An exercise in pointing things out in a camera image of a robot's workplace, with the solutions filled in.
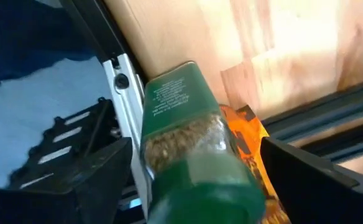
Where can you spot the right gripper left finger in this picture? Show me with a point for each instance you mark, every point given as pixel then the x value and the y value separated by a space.
pixel 60 199

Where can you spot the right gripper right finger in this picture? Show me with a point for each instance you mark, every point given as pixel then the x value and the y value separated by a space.
pixel 324 199

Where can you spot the green-lid glass spice jar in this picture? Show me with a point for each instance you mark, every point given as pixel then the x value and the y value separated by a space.
pixel 184 124

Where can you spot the black slotted plastic part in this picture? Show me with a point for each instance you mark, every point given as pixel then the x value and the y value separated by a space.
pixel 76 133

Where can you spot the orange-brown snack packet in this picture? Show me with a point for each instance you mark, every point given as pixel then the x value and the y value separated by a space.
pixel 250 137

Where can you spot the silver aluminium bracket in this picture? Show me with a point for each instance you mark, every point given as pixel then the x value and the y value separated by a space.
pixel 125 99

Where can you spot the black table frame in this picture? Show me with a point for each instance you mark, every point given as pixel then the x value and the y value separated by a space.
pixel 88 18

